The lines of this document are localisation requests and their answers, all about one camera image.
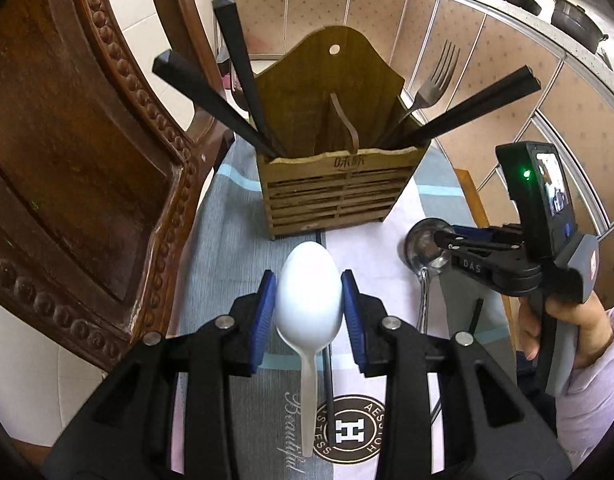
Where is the steel fork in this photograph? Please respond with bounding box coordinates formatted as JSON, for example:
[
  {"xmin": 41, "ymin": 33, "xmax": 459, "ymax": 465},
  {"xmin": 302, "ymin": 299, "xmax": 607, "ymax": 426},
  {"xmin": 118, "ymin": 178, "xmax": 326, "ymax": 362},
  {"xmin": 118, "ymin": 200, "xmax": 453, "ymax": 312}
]
[{"xmin": 394, "ymin": 40, "xmax": 462, "ymax": 128}]

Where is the steel ladle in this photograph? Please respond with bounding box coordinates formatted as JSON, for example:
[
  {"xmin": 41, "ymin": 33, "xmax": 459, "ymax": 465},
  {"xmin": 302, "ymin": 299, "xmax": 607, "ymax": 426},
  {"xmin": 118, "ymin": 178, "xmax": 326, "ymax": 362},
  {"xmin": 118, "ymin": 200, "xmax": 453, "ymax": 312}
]
[{"xmin": 398, "ymin": 217, "xmax": 454, "ymax": 337}]

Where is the white plastic spoon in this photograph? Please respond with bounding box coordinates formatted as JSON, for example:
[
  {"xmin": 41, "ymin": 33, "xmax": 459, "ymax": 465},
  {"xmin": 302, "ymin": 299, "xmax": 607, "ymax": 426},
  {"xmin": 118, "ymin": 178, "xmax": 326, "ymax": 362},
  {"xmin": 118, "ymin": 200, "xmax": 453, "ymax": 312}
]
[{"xmin": 274, "ymin": 241, "xmax": 345, "ymax": 460}]

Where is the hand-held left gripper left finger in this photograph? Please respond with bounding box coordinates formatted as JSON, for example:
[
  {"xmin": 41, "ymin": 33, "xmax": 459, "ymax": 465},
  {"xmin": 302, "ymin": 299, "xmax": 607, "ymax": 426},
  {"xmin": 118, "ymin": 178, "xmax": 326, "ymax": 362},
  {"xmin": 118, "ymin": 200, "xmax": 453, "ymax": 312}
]
[{"xmin": 41, "ymin": 269, "xmax": 279, "ymax": 480}]

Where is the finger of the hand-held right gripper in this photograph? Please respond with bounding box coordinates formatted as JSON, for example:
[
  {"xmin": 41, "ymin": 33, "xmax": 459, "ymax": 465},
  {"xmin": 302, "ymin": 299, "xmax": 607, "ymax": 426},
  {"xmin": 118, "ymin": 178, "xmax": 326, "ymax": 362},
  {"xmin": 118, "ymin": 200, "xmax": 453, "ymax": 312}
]
[
  {"xmin": 433, "ymin": 230, "xmax": 493, "ymax": 259},
  {"xmin": 452, "ymin": 225, "xmax": 519, "ymax": 244}
]

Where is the person's right forearm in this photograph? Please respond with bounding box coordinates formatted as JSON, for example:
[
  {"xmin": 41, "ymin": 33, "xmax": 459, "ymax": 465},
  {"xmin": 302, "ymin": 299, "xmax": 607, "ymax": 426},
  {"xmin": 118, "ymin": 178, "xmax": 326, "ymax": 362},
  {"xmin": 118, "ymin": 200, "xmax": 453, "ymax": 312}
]
[{"xmin": 554, "ymin": 305, "xmax": 614, "ymax": 471}]

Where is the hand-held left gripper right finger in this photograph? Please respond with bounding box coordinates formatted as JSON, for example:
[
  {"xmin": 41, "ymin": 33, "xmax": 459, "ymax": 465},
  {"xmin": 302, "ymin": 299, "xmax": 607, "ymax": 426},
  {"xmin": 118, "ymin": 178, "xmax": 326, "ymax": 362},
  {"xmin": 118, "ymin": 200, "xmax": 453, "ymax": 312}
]
[{"xmin": 339, "ymin": 269, "xmax": 573, "ymax": 480}]

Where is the wooden utensil holder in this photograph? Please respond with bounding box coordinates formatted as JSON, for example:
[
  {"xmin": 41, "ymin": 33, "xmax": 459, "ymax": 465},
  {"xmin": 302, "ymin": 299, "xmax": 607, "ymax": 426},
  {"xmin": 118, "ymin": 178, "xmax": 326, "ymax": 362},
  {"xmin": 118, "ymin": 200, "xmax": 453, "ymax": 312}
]
[{"xmin": 254, "ymin": 25, "xmax": 430, "ymax": 239}]

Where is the steel pot with lid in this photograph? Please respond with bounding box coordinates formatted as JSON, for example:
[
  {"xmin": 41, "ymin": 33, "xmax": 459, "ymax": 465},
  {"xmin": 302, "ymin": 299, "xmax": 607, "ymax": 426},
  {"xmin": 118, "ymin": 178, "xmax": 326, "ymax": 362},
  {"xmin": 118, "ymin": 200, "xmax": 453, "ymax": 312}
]
[{"xmin": 551, "ymin": 0, "xmax": 609, "ymax": 56}]

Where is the person's right hand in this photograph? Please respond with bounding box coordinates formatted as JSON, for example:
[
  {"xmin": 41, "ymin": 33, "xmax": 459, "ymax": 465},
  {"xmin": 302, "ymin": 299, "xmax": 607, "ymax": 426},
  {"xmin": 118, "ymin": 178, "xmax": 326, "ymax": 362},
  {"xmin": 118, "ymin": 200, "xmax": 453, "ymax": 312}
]
[{"xmin": 516, "ymin": 291, "xmax": 614, "ymax": 370}]

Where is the grey pink patterned cushion cover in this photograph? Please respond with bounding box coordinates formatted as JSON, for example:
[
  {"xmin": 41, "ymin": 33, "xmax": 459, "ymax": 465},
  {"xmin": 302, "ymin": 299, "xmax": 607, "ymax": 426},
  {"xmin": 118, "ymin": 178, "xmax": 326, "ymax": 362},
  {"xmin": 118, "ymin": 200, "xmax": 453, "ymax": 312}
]
[{"xmin": 169, "ymin": 137, "xmax": 518, "ymax": 480}]

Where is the carved wooden chair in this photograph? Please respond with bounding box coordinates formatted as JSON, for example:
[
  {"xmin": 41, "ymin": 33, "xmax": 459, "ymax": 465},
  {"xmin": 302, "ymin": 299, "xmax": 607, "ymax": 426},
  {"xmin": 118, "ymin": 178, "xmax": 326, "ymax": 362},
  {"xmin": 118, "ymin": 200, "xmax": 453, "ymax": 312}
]
[{"xmin": 0, "ymin": 0, "xmax": 519, "ymax": 376}]

